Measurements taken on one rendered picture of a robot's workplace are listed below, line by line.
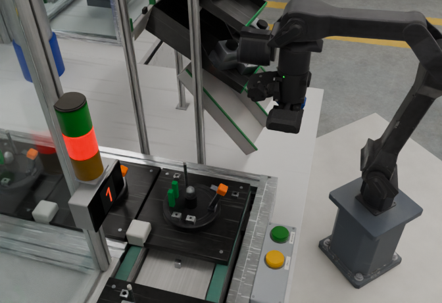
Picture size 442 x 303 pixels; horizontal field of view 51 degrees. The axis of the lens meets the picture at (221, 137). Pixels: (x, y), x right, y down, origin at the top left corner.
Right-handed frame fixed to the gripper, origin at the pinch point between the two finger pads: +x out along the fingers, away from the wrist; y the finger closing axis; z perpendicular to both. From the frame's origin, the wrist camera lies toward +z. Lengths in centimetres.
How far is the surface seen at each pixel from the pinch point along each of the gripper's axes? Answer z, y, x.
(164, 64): 68, -96, 56
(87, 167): 30.2, 26.2, -3.8
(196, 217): 18.0, 8.6, 26.4
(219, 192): 13.0, 6.1, 19.3
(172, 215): 22.9, 10.7, 24.9
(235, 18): 14.7, -15.5, -12.6
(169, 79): 51, -62, 39
